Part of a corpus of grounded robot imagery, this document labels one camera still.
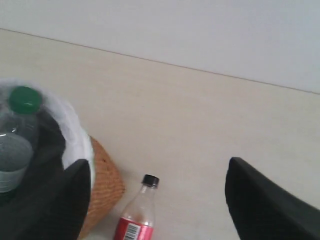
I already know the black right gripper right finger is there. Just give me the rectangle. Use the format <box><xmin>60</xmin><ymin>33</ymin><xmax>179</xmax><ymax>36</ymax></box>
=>
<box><xmin>224</xmin><ymin>157</ymin><xmax>320</xmax><ymax>240</ymax></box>

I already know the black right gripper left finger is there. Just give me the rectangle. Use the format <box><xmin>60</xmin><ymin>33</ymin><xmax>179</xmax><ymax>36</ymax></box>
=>
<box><xmin>0</xmin><ymin>111</ymin><xmax>91</xmax><ymax>240</ymax></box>

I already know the green-cap clear water bottle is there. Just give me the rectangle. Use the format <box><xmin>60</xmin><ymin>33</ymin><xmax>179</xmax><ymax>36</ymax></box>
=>
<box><xmin>0</xmin><ymin>85</ymin><xmax>43</xmax><ymax>206</ymax></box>

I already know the red-label black-cap clear bottle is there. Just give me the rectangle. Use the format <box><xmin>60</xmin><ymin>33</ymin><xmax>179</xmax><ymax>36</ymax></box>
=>
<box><xmin>113</xmin><ymin>174</ymin><xmax>160</xmax><ymax>240</ymax></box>

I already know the woven wicker waste basket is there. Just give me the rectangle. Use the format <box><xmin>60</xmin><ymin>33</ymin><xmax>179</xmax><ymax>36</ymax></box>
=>
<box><xmin>78</xmin><ymin>137</ymin><xmax>125</xmax><ymax>240</ymax></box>

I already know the white plastic bin liner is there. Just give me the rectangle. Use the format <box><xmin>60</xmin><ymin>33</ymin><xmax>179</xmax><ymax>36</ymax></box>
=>
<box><xmin>0</xmin><ymin>77</ymin><xmax>96</xmax><ymax>187</ymax></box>

